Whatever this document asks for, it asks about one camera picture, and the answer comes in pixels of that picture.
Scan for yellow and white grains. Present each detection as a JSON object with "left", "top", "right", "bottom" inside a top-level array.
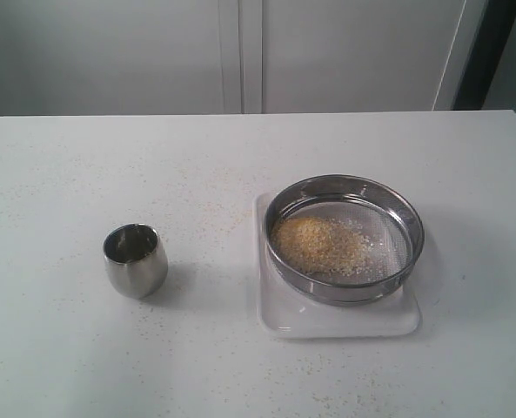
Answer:
[{"left": 271, "top": 217, "right": 372, "bottom": 277}]

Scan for stainless steel cup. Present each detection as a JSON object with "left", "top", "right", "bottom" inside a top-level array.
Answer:
[{"left": 103, "top": 224, "right": 169, "bottom": 300}]

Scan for round stainless steel sieve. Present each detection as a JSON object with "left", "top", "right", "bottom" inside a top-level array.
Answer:
[{"left": 263, "top": 174, "right": 425, "bottom": 306}]

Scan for clear square glass tray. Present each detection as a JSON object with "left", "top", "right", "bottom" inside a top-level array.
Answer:
[{"left": 252, "top": 193, "right": 421, "bottom": 340}]

